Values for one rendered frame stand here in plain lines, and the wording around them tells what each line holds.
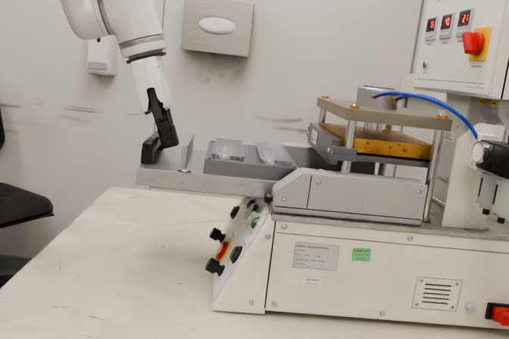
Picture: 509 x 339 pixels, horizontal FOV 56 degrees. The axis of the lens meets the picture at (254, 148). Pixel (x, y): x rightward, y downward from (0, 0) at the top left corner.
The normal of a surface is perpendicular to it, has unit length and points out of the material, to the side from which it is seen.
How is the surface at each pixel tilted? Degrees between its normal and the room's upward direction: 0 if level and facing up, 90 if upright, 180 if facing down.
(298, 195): 90
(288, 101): 90
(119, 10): 93
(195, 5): 90
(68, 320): 0
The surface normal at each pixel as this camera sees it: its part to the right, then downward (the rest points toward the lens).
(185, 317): 0.11, -0.98
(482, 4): -0.99, -0.10
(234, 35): 0.03, 0.17
